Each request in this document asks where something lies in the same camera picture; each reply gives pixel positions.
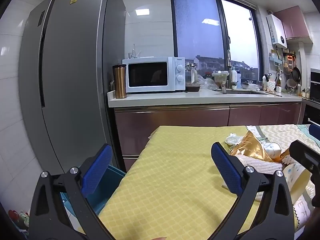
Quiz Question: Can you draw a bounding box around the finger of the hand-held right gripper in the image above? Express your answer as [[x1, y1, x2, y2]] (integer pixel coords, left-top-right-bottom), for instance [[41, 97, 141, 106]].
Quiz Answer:
[[289, 139, 320, 176], [309, 124, 320, 140]]

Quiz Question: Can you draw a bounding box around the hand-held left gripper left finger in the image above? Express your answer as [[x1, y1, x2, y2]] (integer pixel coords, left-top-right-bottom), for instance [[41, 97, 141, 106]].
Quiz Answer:
[[29, 144, 113, 240]]

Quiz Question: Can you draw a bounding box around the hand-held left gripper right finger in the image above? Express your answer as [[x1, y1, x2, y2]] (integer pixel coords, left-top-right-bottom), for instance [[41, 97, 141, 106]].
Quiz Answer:
[[211, 142, 295, 240]]

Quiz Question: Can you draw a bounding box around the blue plastic bin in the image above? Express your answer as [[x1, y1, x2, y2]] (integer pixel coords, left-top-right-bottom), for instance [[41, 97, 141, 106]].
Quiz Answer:
[[60, 164, 127, 230]]

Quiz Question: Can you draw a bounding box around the gold snack wrapper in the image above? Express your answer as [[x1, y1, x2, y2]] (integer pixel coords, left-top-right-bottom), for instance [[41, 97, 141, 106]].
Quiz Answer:
[[230, 131, 275, 162]]

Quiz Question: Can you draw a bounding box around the dotted paper cup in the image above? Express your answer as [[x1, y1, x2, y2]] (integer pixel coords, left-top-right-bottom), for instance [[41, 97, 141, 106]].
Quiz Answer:
[[282, 163, 312, 205]]

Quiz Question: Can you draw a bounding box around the black built-in oven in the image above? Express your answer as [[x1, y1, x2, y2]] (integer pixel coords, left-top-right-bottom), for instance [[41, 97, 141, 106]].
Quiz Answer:
[[301, 69, 320, 126]]

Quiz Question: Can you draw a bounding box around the crumpled white tissue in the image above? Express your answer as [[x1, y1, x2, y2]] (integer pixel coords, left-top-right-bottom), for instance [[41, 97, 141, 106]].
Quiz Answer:
[[224, 133, 244, 145]]

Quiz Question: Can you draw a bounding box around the grey dashed tablecloth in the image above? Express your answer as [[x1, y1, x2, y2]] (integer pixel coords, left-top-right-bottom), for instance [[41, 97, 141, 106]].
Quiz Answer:
[[246, 124, 320, 232]]

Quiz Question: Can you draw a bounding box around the white foam fruit net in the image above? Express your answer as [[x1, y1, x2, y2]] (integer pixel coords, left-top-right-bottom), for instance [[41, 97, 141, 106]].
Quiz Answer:
[[221, 154, 283, 200]]

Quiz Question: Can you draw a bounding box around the yellow patterned tablecloth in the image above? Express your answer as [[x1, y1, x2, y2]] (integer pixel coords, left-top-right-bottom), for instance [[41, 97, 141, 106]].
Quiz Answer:
[[77, 126, 268, 240]]

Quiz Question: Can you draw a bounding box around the kitchen counter cabinet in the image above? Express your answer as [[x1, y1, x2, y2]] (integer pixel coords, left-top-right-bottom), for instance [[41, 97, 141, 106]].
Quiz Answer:
[[107, 89, 307, 165]]

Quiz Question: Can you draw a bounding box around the black frying pan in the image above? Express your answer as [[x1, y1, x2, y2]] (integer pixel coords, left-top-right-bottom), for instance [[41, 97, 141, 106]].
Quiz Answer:
[[292, 66, 302, 83]]

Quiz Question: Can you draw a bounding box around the orange kitchen utensil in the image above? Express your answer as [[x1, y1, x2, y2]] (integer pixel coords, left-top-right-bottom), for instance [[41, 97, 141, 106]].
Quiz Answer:
[[283, 52, 297, 63]]

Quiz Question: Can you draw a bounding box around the plastic food bag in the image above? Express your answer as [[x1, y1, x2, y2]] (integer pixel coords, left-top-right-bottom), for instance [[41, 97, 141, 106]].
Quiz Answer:
[[211, 70, 229, 89]]

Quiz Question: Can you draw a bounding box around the white soap bottle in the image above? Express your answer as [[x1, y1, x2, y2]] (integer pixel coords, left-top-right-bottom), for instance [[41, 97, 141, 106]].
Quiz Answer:
[[231, 66, 238, 89]]

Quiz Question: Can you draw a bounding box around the copper thermos tumbler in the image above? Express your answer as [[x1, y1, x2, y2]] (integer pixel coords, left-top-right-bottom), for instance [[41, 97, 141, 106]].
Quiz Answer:
[[112, 64, 127, 99]]

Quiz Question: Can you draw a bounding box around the grey refrigerator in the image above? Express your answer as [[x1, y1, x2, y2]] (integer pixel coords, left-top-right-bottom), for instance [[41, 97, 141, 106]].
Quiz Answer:
[[19, 0, 127, 178]]

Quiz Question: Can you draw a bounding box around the colourful snack packet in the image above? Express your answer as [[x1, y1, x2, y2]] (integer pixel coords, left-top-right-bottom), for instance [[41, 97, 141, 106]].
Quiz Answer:
[[7, 209, 29, 231]]

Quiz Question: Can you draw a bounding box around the kitchen faucet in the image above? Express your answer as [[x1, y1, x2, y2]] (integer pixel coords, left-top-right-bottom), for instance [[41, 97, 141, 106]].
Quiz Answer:
[[221, 50, 238, 93]]

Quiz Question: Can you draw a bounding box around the white microwave oven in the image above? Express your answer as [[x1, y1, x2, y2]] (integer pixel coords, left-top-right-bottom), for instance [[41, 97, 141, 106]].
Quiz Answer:
[[122, 56, 186, 95]]

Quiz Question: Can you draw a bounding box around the white water heater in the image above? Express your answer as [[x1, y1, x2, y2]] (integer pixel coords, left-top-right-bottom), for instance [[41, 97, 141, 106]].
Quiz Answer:
[[266, 14, 288, 48]]

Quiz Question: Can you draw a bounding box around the kitchen window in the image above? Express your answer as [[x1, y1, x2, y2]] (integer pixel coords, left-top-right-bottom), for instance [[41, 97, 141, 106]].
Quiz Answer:
[[170, 0, 264, 88]]

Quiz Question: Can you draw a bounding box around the teal wall rack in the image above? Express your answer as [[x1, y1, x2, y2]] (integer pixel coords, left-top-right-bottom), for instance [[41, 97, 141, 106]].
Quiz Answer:
[[269, 49, 283, 66]]

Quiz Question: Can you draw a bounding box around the pink wall cabinet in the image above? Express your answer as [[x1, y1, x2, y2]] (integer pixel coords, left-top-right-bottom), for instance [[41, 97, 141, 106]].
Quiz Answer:
[[274, 6, 313, 40]]

